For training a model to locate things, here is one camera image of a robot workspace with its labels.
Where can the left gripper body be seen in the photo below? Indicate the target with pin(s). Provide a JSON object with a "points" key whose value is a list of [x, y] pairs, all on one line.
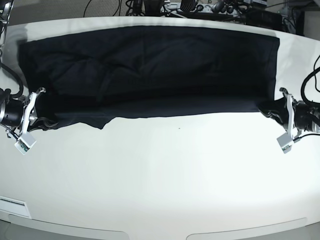
{"points": [[292, 115]]}

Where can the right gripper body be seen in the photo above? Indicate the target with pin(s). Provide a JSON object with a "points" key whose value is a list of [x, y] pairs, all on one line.
{"points": [[25, 113]]}

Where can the dark navy T-shirt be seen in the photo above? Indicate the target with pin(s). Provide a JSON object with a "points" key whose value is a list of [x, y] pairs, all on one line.
{"points": [[148, 72]]}

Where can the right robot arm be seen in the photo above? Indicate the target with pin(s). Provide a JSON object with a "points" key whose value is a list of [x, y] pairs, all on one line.
{"points": [[12, 105]]}

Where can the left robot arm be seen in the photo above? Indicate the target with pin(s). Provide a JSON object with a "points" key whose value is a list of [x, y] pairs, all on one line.
{"points": [[313, 119]]}

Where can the black equipment box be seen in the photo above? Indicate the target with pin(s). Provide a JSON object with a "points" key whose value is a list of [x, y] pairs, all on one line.
{"points": [[264, 19]]}

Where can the white label sticker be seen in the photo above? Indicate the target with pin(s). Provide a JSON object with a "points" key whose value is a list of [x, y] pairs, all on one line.
{"points": [[14, 207]]}

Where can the white power strip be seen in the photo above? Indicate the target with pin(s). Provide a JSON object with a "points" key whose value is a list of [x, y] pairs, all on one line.
{"points": [[200, 6]]}

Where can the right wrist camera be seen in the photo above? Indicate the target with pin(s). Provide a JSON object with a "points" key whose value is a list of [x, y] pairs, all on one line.
{"points": [[25, 142]]}

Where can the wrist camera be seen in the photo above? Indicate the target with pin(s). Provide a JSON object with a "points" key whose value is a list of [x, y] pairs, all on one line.
{"points": [[285, 142], [25, 142]]}

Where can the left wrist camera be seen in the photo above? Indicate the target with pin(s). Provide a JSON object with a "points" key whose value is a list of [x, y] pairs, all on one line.
{"points": [[285, 142]]}

